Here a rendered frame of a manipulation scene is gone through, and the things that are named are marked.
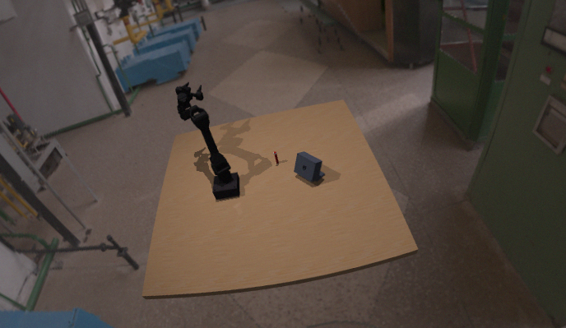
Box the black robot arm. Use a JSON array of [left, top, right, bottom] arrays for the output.
[[177, 86, 232, 183]]

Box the dark grey sloped panel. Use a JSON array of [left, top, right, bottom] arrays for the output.
[[294, 151, 325, 182]]

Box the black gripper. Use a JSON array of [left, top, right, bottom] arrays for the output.
[[175, 82, 203, 104]]

